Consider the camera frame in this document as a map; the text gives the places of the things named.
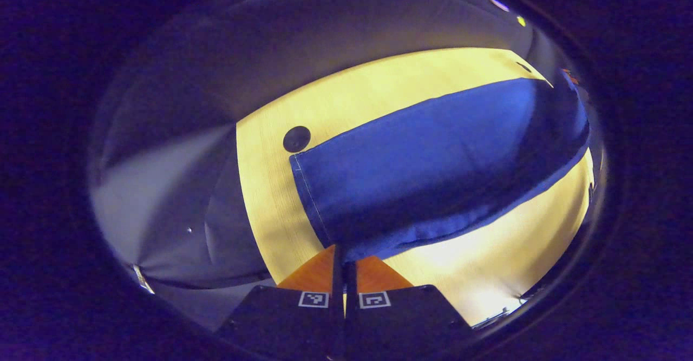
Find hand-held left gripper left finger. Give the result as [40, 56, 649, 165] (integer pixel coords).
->
[217, 245, 345, 353]

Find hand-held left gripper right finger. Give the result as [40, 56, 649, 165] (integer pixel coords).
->
[345, 255, 477, 353]

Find blue jeans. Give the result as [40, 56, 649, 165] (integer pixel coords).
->
[289, 70, 591, 264]

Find silver metal clip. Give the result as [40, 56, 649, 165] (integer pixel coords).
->
[133, 264, 155, 295]

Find black backdrop cloth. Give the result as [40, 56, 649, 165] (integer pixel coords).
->
[89, 0, 542, 318]

